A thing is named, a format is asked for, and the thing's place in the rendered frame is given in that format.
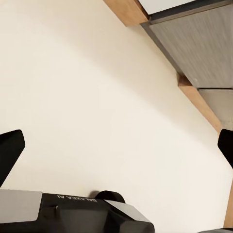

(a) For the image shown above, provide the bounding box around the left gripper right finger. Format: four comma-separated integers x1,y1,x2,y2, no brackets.
217,129,233,168

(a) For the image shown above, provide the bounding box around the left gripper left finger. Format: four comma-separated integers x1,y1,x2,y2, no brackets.
0,129,25,188

